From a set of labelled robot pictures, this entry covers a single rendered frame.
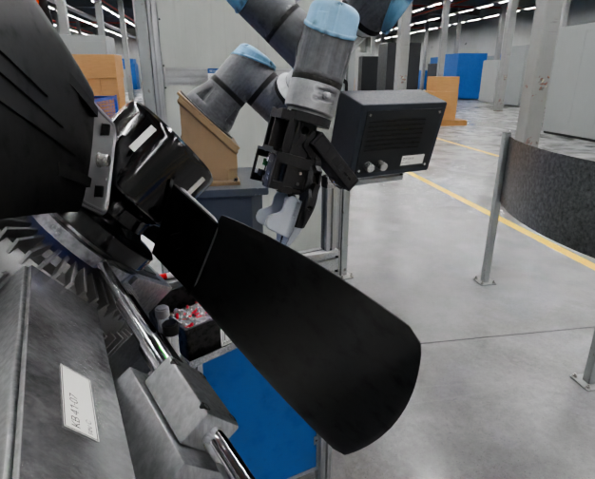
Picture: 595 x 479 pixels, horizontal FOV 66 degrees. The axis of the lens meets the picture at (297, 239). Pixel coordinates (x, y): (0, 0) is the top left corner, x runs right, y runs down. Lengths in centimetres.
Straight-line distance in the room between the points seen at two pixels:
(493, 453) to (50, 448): 180
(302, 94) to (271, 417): 97
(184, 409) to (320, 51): 50
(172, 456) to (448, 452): 166
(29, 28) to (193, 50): 215
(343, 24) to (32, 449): 60
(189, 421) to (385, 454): 157
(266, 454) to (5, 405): 123
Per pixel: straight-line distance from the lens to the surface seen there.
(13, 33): 33
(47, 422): 27
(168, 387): 34
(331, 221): 119
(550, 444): 210
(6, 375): 31
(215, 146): 130
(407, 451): 189
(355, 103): 113
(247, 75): 133
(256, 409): 135
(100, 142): 45
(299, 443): 151
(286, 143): 67
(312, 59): 68
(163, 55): 246
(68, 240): 47
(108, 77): 858
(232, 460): 31
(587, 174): 234
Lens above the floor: 129
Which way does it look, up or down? 20 degrees down
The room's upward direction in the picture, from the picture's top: straight up
